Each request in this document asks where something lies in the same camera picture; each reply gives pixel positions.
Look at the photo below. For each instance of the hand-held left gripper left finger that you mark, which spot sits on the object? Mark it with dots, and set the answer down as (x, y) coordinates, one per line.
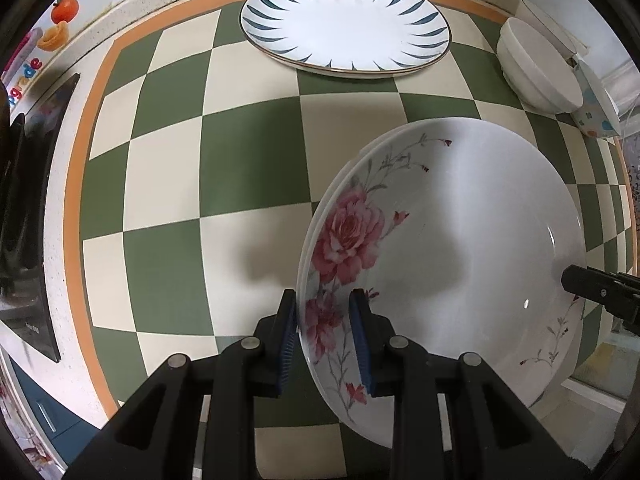
(287, 345)

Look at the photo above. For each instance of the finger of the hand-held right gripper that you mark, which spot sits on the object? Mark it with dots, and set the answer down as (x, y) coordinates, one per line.
(595, 287)

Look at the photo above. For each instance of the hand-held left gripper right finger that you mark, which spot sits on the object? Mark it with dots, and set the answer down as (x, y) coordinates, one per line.
(358, 345)

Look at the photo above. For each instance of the white plate pink flower print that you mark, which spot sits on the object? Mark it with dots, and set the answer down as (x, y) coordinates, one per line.
(450, 230)

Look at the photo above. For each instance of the white bowls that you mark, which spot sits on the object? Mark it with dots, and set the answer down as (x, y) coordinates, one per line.
(537, 70)

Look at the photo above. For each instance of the white bowl with dark rim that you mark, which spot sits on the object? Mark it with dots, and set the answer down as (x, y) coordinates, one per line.
(542, 22)

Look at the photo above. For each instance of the white plate blue leaf pattern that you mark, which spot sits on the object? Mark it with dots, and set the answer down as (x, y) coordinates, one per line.
(345, 20)

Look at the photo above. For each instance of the green and cream checkered mat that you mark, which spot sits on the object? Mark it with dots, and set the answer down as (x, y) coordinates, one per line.
(165, 270)

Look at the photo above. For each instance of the blue cabinet drawer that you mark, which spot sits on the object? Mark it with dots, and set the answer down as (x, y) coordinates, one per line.
(45, 410)

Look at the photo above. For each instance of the black cooktop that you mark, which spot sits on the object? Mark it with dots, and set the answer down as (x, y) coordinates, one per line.
(30, 220)

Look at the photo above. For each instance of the colourful fruit wall sticker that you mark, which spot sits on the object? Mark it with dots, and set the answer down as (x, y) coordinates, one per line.
(55, 25)

